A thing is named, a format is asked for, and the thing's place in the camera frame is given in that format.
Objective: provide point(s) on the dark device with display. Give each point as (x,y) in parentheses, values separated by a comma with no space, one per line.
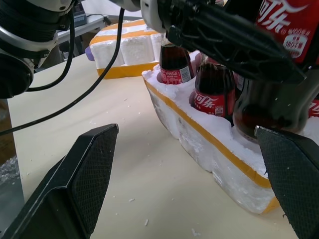
(80,12)

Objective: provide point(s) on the glass cola bottle red label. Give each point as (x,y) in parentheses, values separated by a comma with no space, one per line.
(211,99)
(174,74)
(279,15)
(314,109)

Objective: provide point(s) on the clear bubble wrap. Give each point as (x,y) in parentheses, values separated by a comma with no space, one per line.
(8,171)

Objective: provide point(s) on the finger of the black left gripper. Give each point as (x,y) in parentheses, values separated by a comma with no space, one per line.
(315,72)

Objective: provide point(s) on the white foam bottle holder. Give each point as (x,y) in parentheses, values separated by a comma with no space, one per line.
(199,149)

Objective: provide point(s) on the purple oval mat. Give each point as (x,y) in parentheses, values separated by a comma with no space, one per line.
(89,54)

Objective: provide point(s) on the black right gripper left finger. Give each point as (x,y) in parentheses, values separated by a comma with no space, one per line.
(64,194)

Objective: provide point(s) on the grey background desk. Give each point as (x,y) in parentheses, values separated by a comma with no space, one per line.
(84,28)

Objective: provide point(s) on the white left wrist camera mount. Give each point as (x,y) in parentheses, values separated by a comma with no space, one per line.
(152,15)

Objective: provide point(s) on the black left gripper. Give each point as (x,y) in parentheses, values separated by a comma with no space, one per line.
(182,10)

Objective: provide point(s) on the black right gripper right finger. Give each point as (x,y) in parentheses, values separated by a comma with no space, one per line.
(296,179)

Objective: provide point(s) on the foam box with yellow tape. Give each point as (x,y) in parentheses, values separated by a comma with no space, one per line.
(134,47)

